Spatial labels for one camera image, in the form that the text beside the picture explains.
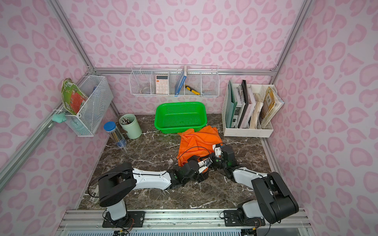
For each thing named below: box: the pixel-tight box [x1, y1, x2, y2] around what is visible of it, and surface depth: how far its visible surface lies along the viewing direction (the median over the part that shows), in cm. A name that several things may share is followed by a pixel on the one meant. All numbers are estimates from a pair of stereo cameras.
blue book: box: [174, 65, 188, 97], surface depth 90 cm
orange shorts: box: [176, 125, 223, 167], surface depth 100 cm
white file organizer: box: [221, 83, 278, 139], surface depth 101 cm
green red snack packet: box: [61, 78, 89, 116], surface depth 74 cm
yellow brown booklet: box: [263, 86, 276, 120], surface depth 102 cm
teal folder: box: [225, 80, 238, 129], surface depth 93 cm
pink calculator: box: [155, 74, 169, 95], surface depth 97 cm
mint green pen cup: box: [119, 113, 143, 140], surface depth 100 cm
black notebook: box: [238, 79, 250, 129], surface depth 95 cm
